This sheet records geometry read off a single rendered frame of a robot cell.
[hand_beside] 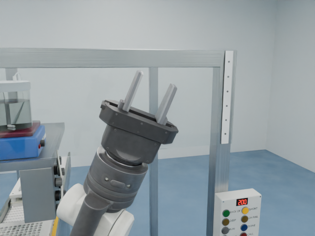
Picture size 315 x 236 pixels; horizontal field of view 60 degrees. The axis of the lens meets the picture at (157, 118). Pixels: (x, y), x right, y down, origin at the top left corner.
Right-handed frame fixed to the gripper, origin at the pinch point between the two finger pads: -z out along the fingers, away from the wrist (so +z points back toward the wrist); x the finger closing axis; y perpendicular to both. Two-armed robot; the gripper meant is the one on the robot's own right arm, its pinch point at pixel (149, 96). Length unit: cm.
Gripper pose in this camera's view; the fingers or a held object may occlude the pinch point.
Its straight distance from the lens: 41.3
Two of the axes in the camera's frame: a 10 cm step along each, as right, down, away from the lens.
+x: -9.1, -3.4, -2.3
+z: -4.0, 8.8, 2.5
